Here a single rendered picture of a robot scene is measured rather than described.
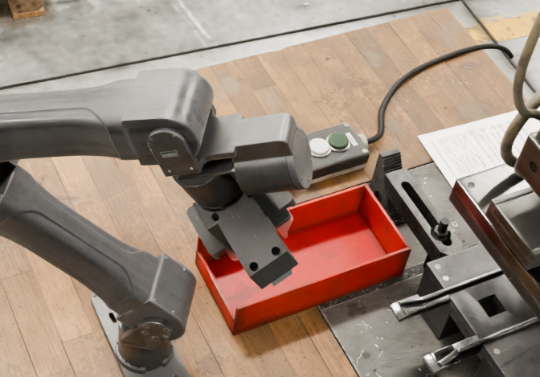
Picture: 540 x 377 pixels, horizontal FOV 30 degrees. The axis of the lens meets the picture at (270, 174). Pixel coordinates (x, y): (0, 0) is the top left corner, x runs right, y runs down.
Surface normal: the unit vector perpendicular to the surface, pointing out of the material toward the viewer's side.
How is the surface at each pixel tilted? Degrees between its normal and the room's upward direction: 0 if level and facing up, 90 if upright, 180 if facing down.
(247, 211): 30
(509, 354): 0
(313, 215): 90
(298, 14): 0
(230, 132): 25
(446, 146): 2
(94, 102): 20
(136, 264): 37
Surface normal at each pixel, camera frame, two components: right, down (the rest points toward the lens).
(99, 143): -0.32, 0.76
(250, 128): -0.32, -0.67
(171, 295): 0.69, -0.41
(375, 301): 0.11, -0.65
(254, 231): -0.35, -0.43
